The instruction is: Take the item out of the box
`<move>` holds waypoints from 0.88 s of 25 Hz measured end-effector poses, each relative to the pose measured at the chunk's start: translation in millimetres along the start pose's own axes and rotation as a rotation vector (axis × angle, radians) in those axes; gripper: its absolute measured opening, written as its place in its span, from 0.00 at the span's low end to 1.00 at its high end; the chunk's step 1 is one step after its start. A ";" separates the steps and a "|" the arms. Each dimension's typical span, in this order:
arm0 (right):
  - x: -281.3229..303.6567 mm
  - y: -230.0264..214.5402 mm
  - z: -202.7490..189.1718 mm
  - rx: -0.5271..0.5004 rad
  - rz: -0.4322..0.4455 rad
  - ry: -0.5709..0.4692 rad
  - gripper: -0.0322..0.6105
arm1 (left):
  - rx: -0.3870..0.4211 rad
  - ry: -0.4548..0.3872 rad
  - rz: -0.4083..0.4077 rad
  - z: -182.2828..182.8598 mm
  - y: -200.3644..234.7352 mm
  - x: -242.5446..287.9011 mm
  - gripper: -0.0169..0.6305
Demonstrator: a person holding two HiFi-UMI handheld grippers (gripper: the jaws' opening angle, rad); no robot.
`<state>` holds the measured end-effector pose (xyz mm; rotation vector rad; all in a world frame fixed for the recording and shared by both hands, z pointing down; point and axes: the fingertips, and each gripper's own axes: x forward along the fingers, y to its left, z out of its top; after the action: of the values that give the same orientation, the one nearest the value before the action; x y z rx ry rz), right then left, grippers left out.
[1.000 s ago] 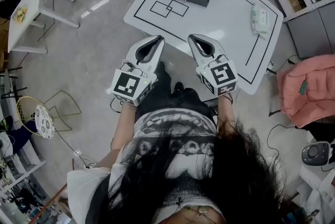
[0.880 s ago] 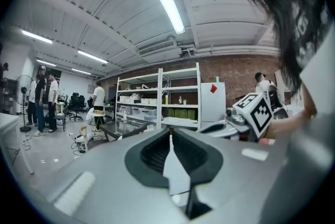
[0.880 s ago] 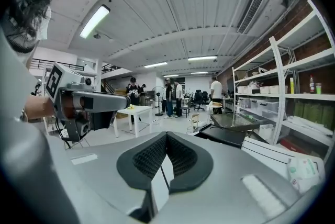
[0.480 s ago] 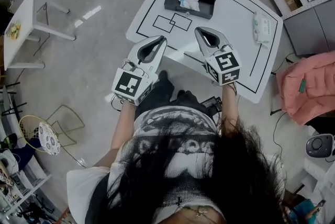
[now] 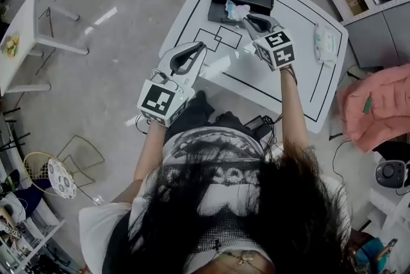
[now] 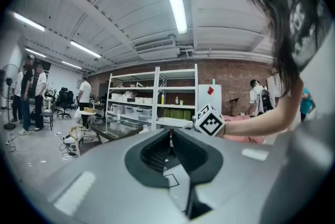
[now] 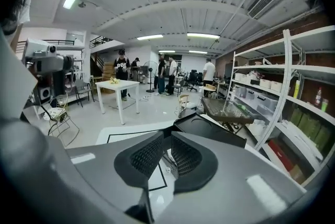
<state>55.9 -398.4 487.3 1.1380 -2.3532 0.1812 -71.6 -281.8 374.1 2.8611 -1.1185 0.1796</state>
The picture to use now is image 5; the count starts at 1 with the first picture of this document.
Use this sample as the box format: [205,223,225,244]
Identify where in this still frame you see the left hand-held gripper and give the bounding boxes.
[137,41,209,129]

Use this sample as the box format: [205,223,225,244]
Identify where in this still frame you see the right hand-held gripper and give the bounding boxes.
[242,13,296,72]

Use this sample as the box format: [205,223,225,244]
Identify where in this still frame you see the person's right forearm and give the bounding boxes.
[279,65,311,154]

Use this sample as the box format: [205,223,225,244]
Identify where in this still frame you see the person's left forearm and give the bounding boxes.
[111,121,167,205]

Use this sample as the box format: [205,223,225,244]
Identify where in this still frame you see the black trousers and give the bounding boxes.
[165,90,261,147]

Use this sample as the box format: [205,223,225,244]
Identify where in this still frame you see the white table with black lines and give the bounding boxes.
[158,0,350,135]

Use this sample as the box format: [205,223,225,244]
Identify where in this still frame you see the white wet wipes pack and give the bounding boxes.
[313,22,339,67]

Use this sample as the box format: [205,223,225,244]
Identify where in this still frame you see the black battery pack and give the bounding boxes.
[244,115,274,141]

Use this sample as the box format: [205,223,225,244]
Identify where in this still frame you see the grey cabinet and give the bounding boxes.
[340,0,410,69]

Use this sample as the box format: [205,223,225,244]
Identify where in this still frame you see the pink padded jacket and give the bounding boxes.
[336,63,410,154]

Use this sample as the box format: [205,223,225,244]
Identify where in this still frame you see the white side table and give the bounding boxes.
[0,0,90,97]

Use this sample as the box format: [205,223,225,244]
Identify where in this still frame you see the floral seat cushion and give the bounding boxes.
[47,157,78,200]

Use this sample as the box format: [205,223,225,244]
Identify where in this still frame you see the yellow item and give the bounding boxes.
[0,33,21,58]

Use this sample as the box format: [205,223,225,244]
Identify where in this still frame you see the white patterned shirt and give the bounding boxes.
[78,127,352,274]

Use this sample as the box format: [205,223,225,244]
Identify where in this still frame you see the grey round appliance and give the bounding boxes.
[375,160,410,191]

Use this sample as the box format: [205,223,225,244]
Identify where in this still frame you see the dark blue cloth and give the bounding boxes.
[14,186,45,219]

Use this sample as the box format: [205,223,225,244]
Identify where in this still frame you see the white low shelf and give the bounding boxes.
[0,192,67,274]

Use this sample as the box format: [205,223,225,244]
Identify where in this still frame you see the black floor cable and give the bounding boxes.
[329,133,353,186]

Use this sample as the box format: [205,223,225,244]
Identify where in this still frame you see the gold wire chair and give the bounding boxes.
[22,134,106,200]

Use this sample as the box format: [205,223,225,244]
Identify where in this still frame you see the necklace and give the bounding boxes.
[219,249,259,269]

